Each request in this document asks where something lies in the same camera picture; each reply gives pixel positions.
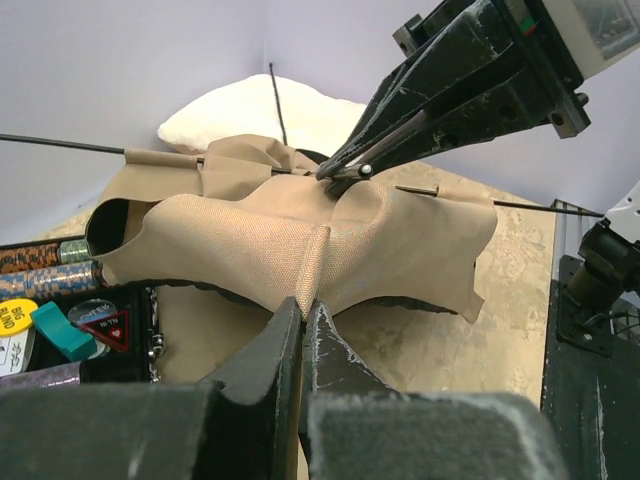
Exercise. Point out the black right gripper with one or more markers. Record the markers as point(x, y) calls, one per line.
point(474, 71)

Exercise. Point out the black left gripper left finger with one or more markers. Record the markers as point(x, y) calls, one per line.
point(239, 422)

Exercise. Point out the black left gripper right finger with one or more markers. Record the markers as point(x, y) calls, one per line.
point(355, 426)

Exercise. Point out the black tent pole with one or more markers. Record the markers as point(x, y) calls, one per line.
point(433, 193)
point(200, 160)

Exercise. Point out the beige fabric pet tent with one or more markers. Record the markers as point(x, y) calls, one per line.
point(251, 221)

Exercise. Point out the white fluffy pillow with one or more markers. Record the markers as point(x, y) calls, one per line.
point(313, 121)

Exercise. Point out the red black triangle badge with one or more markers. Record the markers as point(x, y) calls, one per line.
point(113, 331)

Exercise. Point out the clear dealer button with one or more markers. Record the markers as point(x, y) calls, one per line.
point(91, 310)

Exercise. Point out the black poker chip case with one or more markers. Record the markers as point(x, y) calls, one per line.
point(106, 365)

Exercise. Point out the orange blue poker chip roll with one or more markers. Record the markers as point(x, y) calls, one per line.
point(52, 282)

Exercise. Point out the teal plastic clip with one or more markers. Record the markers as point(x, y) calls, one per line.
point(73, 343)

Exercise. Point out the white playing card deck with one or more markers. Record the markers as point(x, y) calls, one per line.
point(16, 353)

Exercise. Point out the yellow big blind button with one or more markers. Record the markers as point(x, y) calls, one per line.
point(15, 316)

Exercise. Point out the red poker chip roll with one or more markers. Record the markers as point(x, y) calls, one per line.
point(32, 257)

